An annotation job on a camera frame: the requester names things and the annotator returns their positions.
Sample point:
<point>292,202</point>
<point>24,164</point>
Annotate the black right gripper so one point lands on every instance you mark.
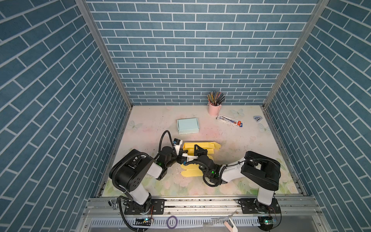
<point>199,152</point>

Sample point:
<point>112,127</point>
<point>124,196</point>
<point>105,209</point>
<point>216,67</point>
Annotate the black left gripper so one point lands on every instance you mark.
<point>179,160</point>

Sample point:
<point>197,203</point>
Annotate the yellow paper box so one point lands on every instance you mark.
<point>197,160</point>

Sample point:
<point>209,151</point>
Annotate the light blue paper box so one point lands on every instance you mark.
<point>188,126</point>

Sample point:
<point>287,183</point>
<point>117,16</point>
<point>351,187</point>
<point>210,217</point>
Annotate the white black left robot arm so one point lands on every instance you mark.
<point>127,175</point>

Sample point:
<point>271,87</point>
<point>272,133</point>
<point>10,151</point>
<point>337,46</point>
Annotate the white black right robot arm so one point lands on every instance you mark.
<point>262,170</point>

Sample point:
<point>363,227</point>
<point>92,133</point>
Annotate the white blue pencil box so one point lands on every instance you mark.
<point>230,121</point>

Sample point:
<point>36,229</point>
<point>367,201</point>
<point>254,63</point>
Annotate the pink metal pencil bucket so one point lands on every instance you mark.
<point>213,110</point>

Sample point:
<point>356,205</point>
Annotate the bundle of coloured pencils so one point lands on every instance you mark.
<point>215,98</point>

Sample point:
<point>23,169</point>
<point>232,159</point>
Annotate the left green circuit board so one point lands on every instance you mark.
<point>143,221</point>

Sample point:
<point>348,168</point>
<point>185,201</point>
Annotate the green circuit board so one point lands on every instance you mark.
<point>266,224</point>
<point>143,221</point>

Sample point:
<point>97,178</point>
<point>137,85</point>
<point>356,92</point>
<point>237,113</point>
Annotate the white pink clip tool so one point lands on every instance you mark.
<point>227,221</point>

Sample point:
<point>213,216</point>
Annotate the right green circuit board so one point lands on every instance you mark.
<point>266,224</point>

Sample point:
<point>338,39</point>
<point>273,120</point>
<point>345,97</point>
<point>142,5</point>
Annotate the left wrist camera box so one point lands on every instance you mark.
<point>177,147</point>

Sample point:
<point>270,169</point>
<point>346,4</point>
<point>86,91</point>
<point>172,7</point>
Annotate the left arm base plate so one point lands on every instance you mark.
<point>150,207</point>

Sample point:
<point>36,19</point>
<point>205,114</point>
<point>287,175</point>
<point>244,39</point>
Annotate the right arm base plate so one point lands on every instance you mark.
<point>252,206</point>

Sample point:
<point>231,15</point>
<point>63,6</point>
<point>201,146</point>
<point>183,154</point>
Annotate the aluminium front rail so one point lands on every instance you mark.
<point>199,210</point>

